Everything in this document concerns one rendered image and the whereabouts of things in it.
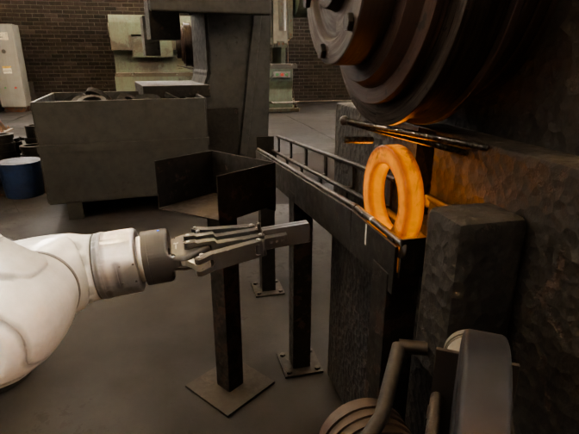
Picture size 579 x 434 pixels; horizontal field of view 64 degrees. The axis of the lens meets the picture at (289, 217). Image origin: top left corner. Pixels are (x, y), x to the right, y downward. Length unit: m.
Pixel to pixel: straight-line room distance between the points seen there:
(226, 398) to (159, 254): 0.94
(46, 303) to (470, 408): 0.38
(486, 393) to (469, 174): 0.45
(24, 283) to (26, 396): 1.24
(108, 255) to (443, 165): 0.53
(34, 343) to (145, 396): 1.12
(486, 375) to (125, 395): 1.35
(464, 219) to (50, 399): 1.38
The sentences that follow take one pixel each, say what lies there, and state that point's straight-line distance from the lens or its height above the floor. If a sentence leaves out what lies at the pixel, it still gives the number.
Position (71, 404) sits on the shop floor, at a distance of 1.64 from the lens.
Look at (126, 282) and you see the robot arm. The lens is 0.64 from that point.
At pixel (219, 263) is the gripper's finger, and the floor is 0.73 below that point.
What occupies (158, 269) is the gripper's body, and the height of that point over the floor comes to 0.72.
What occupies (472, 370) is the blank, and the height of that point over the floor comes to 0.78.
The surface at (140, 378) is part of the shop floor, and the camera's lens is 1.66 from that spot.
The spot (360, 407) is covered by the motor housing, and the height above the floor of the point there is 0.53.
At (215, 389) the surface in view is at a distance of 1.55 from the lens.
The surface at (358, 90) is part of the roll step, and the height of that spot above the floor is 0.93.
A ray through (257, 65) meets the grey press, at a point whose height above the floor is 0.92.
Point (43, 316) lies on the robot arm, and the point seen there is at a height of 0.76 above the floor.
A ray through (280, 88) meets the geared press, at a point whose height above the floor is 0.43.
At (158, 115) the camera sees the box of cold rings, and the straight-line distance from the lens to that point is 3.10.
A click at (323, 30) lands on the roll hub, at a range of 0.82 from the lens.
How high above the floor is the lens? 0.99
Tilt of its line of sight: 19 degrees down
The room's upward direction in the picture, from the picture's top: straight up
